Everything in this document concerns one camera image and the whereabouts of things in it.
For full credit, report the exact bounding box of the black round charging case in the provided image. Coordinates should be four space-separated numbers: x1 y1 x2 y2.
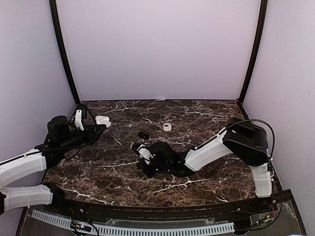
138 131 150 140

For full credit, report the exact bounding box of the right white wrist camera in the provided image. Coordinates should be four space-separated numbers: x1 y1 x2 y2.
131 143 153 165

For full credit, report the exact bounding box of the right black frame post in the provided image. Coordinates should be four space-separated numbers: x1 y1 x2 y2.
237 0 268 106

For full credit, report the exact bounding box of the black front table rail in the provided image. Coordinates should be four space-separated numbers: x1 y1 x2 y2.
64 199 262 221

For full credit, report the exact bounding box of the white oval charging case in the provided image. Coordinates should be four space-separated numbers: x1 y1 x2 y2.
95 116 111 128

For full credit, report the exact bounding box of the black frame post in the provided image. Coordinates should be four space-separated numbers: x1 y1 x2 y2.
237 0 268 106
49 0 81 105

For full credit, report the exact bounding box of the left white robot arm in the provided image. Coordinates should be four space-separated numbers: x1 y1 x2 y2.
0 104 111 214

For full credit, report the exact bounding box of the left black frame post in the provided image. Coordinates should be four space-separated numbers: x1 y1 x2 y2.
49 0 81 105

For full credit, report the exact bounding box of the white slotted cable duct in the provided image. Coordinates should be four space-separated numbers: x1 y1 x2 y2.
31 210 235 236

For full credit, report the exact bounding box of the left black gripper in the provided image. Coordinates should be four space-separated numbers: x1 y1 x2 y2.
59 123 106 153

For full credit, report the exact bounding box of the beige gold-rimmed charging case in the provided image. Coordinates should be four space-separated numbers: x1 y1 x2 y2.
163 123 172 132

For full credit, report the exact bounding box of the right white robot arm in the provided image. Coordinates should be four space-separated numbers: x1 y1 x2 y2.
131 118 274 213

